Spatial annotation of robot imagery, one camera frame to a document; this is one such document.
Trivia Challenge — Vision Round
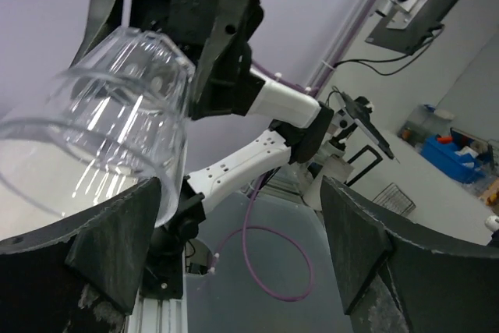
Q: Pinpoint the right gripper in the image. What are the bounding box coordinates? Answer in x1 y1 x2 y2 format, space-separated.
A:
70 0 264 119

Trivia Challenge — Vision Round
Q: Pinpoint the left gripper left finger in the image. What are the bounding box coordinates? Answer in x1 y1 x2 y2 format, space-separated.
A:
1 178 161 332

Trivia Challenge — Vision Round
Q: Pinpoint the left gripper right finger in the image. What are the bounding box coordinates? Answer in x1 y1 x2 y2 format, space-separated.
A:
320 178 498 332

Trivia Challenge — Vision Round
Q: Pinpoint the blue storage bin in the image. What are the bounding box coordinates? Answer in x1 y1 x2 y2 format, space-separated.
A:
419 136 485 184

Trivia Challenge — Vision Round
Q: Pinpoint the clear glass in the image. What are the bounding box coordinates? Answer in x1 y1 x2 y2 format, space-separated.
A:
1 27 195 225

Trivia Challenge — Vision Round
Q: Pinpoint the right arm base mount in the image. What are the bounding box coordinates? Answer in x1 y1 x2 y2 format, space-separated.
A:
140 224 199 301

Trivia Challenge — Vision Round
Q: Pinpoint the wall mounted monitor bracket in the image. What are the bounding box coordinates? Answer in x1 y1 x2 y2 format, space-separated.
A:
366 0 458 55

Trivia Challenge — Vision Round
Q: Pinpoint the black monitor cable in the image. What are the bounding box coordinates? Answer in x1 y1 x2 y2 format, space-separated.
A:
331 24 445 76

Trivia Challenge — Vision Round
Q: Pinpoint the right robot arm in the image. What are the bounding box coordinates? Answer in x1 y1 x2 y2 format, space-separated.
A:
73 0 334 243

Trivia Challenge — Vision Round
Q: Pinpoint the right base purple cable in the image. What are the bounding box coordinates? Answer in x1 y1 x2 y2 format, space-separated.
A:
212 176 317 303

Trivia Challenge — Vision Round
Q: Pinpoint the aluminium mounting rail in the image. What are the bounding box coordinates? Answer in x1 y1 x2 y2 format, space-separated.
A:
123 296 188 333

